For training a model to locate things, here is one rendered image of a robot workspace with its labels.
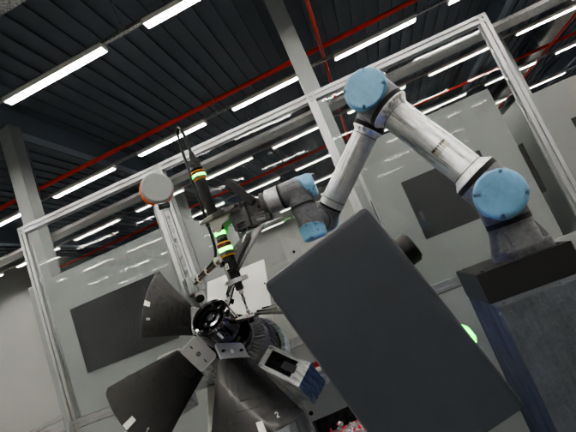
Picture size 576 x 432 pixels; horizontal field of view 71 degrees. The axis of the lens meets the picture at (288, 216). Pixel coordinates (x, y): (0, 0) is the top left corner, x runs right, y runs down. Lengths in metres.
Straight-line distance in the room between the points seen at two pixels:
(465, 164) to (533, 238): 0.26
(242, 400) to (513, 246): 0.78
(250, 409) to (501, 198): 0.76
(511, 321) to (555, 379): 0.15
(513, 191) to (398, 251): 0.72
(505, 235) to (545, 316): 0.22
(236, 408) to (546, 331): 0.74
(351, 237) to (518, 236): 0.87
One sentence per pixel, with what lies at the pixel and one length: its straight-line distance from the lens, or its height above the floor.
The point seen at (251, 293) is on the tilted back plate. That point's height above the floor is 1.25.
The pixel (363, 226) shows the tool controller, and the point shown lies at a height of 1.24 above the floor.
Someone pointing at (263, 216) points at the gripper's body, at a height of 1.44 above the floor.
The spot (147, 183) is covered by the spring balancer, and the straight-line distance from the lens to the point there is 2.00.
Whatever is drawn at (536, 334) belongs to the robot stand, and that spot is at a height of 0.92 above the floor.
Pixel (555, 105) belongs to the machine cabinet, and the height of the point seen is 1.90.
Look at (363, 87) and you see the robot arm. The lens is 1.11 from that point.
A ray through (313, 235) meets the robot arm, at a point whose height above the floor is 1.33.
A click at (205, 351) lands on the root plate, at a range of 1.25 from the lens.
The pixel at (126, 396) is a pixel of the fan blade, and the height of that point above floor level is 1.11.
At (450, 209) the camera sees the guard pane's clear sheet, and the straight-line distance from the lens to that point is 1.93.
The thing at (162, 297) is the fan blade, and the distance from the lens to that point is 1.42.
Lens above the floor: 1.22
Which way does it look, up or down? 10 degrees up
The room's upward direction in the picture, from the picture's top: 22 degrees counter-clockwise
